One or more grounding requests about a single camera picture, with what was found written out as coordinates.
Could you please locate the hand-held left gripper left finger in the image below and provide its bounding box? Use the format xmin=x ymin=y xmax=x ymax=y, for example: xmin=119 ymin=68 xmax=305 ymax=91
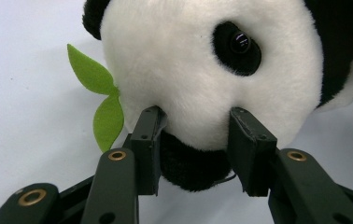
xmin=80 ymin=105 xmax=168 ymax=224

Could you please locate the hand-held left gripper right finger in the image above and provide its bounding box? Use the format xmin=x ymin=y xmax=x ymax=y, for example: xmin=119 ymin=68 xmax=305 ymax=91
xmin=227 ymin=106 xmax=353 ymax=224

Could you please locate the panda plush toy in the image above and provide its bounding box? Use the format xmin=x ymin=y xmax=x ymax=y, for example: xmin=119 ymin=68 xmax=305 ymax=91
xmin=66 ymin=0 xmax=353 ymax=192

